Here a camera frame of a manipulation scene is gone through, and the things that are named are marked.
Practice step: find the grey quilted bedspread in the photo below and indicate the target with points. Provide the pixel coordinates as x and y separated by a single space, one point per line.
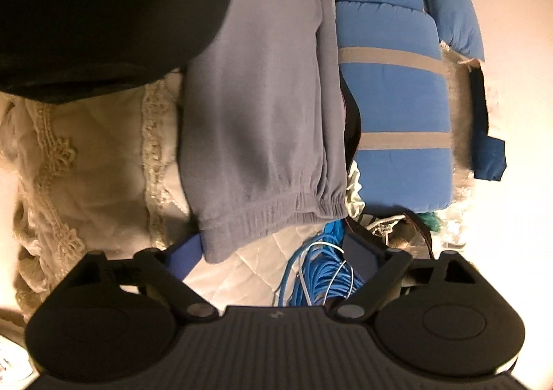
99 165

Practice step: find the person's left forearm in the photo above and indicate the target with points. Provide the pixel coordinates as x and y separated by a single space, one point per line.
95 14

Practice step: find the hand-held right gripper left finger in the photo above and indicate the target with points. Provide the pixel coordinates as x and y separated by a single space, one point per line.
185 256

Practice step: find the teal yarn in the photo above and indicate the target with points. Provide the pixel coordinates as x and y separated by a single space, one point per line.
432 221

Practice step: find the white crumpled cloth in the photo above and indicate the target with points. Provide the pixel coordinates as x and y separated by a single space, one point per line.
355 191

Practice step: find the floral lace cloth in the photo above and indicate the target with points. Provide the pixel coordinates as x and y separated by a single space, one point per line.
458 200

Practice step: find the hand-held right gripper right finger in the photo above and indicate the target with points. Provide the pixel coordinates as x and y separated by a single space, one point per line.
358 258

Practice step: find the black bag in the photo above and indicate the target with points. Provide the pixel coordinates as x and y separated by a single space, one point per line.
425 238

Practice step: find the navy blue cloth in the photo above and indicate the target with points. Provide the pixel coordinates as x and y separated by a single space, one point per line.
488 156

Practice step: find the clear plastic bag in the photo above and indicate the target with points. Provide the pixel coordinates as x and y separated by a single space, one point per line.
389 230

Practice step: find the grey-blue sweatpants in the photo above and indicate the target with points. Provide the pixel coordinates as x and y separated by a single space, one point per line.
259 113

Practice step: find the beige fuzzy blanket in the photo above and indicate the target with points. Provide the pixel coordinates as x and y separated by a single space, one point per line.
456 113

